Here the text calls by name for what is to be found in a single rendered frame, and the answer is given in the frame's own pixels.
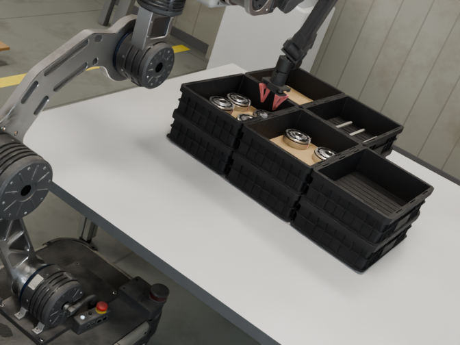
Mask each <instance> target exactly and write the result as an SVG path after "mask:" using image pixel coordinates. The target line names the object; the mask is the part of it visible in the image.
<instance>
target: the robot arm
mask: <svg viewBox="0 0 460 345"><path fill-rule="evenodd" d="M303 1H304V0H273V2H272V5H271V7H270V11H269V13H272V12H273V11H274V9H275V8H279V9H280V11H282V12H283V13H284V14H287V13H289V12H291V11H292V10H293V9H294V8H295V7H296V6H297V5H298V4H300V3H302V2H303ZM337 1H338V0H318V2H317V3H316V4H315V6H314V8H313V10H312V11H311V13H310V14H309V16H308V17H307V19H306V21H305V22H304V24H303V26H302V27H301V28H300V29H299V30H298V31H297V32H296V33H295V34H294V35H293V37H292V38H291V37H290V38H288V39H287V40H286V41H285V42H284V44H283V48H282V49H281V50H282V52H284V54H285V55H280V56H279V59H278V61H277V64H276V66H275V68H274V71H273V74H272V77H263V78H262V81H264V82H263V83H260V84H259V89H260V94H261V102H264V101H265V99H266V97H267V96H268V94H269V92H270V91H272V92H274V93H275V96H274V103H273V106H272V110H276V109H277V107H278V106H279V105H280V104H281V103H282V102H283V101H285V100H286V99H287V98H288V97H289V95H288V94H286V93H284V92H283V91H286V92H290V90H291V88H289V87H287V86H286V85H285V82H286V79H287V78H288V75H289V72H290V70H293V69H295V68H299V67H300V66H301V64H302V62H303V58H304V57H305V56H306V55H307V52H308V50H309V49H310V47H311V44H312V43H313V41H314V37H315V35H316V33H317V31H318V30H319V29H320V27H321V25H322V24H323V22H324V20H325V19H326V17H327V16H328V15H329V13H330V11H331V10H332V9H333V7H334V5H335V4H336V3H337ZM265 88H266V93H265V95H264V89H265ZM278 100H279V102H278Z"/></svg>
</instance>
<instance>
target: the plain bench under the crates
mask: <svg viewBox="0 0 460 345"><path fill-rule="evenodd" d="M246 72H248V71H246V70H244V69H243V68H240V67H239V66H237V65H235V64H233V63H232V64H227V65H224V66H219V67H216V68H211V69H208V70H205V71H200V72H197V73H192V74H189V75H184V76H181V77H176V78H173V79H168V80H165V81H164V82H163V83H162V84H161V85H160V86H158V87H156V88H154V89H147V88H145V87H138V88H133V89H130V90H125V91H122V92H117V93H114V94H109V95H106V96H103V97H98V98H95V99H90V100H87V101H82V102H78V103H74V104H71V105H66V106H63V107H58V108H55V109H52V110H47V111H43V112H41V113H40V114H39V115H38V117H37V119H36V120H35V121H34V123H33V124H32V125H31V127H30V128H29V129H28V131H27V133H26V134H25V136H24V138H23V144H25V145H26V146H28V147H29V148H30V149H31V150H33V151H35V152H36V153H37V154H39V155H40V156H42V157H43V158H44V159H45V160H46V161H47V162H48V163H50V165H51V167H52V170H53V180H52V184H51V187H50V190H49V191H50V192H52V193H53V194H54V195H56V196H57V197H59V198H60V199H62V200H63V201H64V202H65V203H67V204H68V205H70V206H71V207H72V208H74V209H76V210H77V211H78V212H79V213H80V214H81V220H80V223H79V228H78V232H77V235H79V240H83V241H84V242H87V243H91V241H92V238H93V237H95V236H96V233H97V229H98V226H99V227H100V228H102V229H103V230H104V231H106V232H107V233H109V234H110V235H111V236H112V237H114V238H116V239H117V240H118V241H119V242H121V243H122V244H124V245H125V246H126V247H128V248H129V249H131V250H132V251H133V252H135V253H136V254H137V255H139V256H141V258H143V259H144V260H146V261H147V262H149V263H150V264H151V265H153V266H154V267H156V268H157V269H158V270H160V271H161V272H163V273H164V274H165V275H166V276H168V277H169V278H171V279H172V280H173V281H175V282H176V283H178V284H179V285H180V286H181V287H183V288H185V289H186V290H187V291H189V292H190V293H191V294H193V295H194V296H196V297H197V298H198V299H200V300H201V301H203V302H204V303H205V304H206V305H208V306H209V307H211V308H212V309H213V310H215V311H217V312H218V313H219V314H220V315H221V316H223V317H225V318H226V319H227V320H228V321H230V322H232V323H233V324H234V325H235V326H237V327H238V328H240V329H241V330H243V331H244V332H245V333H247V334H248V335H250V336H251V337H252V338H253V339H255V340H257V341H258V342H259V343H260V344H262V345H460V186H458V185H457V184H455V183H453V182H451V181H449V180H447V179H445V178H444V177H442V176H440V175H438V174H436V173H435V172H433V171H431V170H429V169H428V168H425V167H423V166H421V165H419V164H418V163H416V162H414V161H412V160H410V159H409V158H407V157H405V156H403V155H401V154H400V153H397V152H395V151H394V150H392V152H391V154H390V155H388V156H387V157H386V158H387V159H388V160H390V161H391V162H393V163H395V164H397V165H398V166H400V167H402V168H404V169H405V170H407V171H409V172H410V173H412V174H413V175H415V176H417V177H419V178H420V179H422V180H423V181H425V182H427V183H429V184H430V185H432V186H433V187H434V191H433V192H432V194H431V195H430V196H429V197H427V198H426V199H425V201H426V203H424V204H423V205H422V206H421V208H420V215H419V217H418V219H417V220H416V221H415V222H413V223H412V224H411V225H412V227H411V228H410V229H408V231H407V232H406V234H407V237H406V238H405V239H404V240H403V241H402V242H400V243H399V244H398V245H396V246H395V247H394V248H393V249H392V250H390V251H389V252H388V253H386V254H385V255H384V256H382V258H380V259H379V260H378V261H377V262H375V263H374V264H373V265H371V267H369V268H368V269H367V270H365V271H364V272H358V271H356V270H354V269H353V268H351V267H350V266H349V265H347V264H346V263H344V262H343V261H342V260H341V259H339V258H337V257H336V256H335V255H333V254H332V253H330V252H329V251H328V250H326V249H325V248H323V247H322V246H321V245H319V244H318V243H316V242H314V241H313V240H312V239H311V238H309V237H307V236H306V235H305V234H304V233H302V232H300V231H299V230H298V229H296V228H295V227H294V226H293V225H292V224H291V223H290V222H291V220H284V219H282V218H281V217H279V216H278V215H276V214H275V213H274V212H272V211H270V210H269V209H268V208H267V207H265V206H264V205H262V204H261V203H259V202H258V201H256V200H255V199H254V198H253V197H251V196H249V195H248V194H247V193H245V192H244V191H242V190H241V189H239V188H238V187H237V186H235V185H234V184H232V183H231V182H230V181H229V180H228V179H226V178H225V175H220V174H218V173H217V172H216V171H214V170H212V169H211V168H210V167H209V166H207V165H205V164H204V163H203V162H201V161H200V160H199V159H197V158H195V157H194V156H193V155H191V154H190V153H188V152H187V151H186V150H184V149H183V148H181V147H180V146H179V145H177V144H176V143H174V142H173V141H172V140H171V139H170V138H168V137H167V136H166V135H167V134H168V133H170V131H171V128H172V127H171V126H170V124H172V123H173V121H174V118H173V117H172V115H173V111H174V109H175V108H178V105H179V100H178V98H181V94H182V92H181V91H180V87H181V84H183V83H188V82H191V81H199V80H204V79H211V78H215V77H222V76H227V75H234V74H238V73H244V74H245V73H246Z"/></svg>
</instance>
